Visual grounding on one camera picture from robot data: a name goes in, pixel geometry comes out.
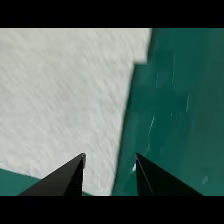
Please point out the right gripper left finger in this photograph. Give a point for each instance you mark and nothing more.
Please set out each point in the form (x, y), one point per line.
(68, 180)

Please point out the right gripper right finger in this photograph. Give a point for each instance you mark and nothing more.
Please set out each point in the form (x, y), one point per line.
(156, 181)

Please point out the light grey garment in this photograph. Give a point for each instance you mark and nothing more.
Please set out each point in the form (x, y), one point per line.
(63, 100)

